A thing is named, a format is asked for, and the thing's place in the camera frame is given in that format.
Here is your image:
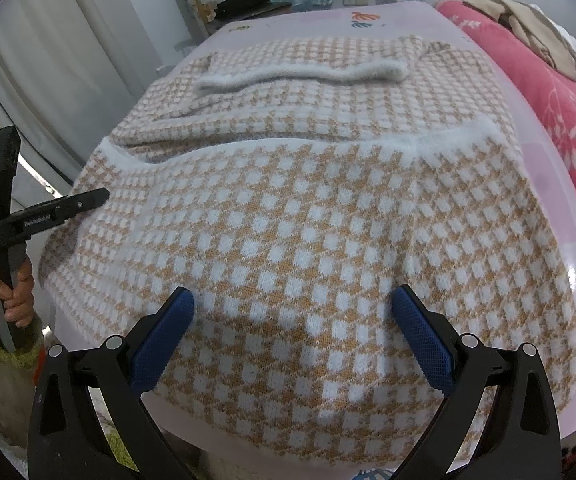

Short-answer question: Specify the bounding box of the person's left hand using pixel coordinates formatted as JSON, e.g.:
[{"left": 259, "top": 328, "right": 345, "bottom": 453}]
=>
[{"left": 0, "top": 257, "right": 38, "bottom": 330}]

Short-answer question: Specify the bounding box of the beige white checked knit coat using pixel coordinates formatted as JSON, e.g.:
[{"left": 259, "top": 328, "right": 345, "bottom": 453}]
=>
[{"left": 38, "top": 34, "right": 576, "bottom": 466}]

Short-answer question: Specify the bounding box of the pink floral blanket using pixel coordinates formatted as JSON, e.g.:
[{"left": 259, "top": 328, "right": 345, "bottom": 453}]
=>
[{"left": 434, "top": 0, "right": 576, "bottom": 271}]

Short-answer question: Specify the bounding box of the beige clothes pile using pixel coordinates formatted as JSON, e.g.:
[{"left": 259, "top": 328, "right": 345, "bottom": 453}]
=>
[{"left": 463, "top": 0, "right": 576, "bottom": 83}]

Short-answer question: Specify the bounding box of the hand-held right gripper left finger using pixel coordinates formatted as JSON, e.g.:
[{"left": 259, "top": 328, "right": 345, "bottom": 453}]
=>
[{"left": 27, "top": 286, "right": 195, "bottom": 480}]

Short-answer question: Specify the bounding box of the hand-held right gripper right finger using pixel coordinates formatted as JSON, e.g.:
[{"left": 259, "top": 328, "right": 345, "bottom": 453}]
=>
[{"left": 391, "top": 284, "right": 561, "bottom": 480}]

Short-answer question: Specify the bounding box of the black bag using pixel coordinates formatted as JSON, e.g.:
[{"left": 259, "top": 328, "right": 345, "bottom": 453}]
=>
[{"left": 215, "top": 0, "right": 273, "bottom": 16}]

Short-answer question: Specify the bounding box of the white curtain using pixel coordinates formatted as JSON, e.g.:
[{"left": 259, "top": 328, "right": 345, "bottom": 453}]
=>
[{"left": 0, "top": 0, "right": 169, "bottom": 201}]

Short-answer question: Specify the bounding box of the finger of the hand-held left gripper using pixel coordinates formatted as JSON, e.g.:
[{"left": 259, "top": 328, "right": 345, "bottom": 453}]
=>
[{"left": 60, "top": 187, "right": 111, "bottom": 222}]

